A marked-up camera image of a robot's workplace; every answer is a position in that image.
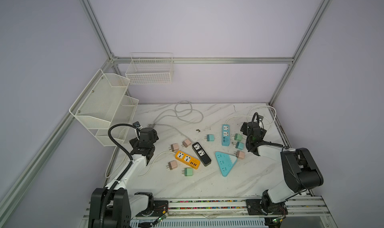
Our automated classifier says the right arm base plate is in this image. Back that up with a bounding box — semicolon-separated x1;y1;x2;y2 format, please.
246;199;288;216

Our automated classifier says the white coiled cable right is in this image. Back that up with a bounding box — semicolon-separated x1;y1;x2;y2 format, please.
224;105;278;133

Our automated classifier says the teal adapter strip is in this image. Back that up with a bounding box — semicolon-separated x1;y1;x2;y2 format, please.
206;134;215;142

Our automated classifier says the black power strip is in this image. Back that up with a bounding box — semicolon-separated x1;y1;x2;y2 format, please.
192;143;212;167

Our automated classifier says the pink adapter black strip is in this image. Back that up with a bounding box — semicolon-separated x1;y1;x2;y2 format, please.
182;139;192;148
170;143;180;153

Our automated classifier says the blue power strip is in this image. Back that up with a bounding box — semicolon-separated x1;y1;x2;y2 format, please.
222;124;230;147

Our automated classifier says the teal power strip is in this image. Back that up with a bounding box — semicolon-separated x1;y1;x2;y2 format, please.
215;152;238;177

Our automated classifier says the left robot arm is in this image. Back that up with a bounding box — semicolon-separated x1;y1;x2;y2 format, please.
88;122;159;228

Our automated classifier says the green adapter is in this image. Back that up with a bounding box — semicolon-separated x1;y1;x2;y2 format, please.
182;168;194;177

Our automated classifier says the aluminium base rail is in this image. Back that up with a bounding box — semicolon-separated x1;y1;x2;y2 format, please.
78;195;338;228

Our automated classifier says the green adapter strip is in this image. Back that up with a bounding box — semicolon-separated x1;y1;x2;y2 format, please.
233;134;243;142

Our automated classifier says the orange power strip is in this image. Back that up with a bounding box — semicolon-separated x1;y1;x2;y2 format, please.
175;151;201;170

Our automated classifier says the white mesh two-tier shelf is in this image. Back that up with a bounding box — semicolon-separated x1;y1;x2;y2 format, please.
69;70;139;147

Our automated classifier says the white wire basket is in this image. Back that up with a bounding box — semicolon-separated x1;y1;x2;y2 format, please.
126;52;174;85

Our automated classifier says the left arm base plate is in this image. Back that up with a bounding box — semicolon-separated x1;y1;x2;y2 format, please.
140;200;169;217

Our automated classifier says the teal adapter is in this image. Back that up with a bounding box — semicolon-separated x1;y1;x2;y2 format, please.
234;142;245;151

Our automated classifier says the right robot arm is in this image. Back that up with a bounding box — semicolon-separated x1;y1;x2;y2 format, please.
241;112;324;215

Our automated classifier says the aluminium frame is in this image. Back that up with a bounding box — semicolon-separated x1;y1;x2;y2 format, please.
1;0;332;227

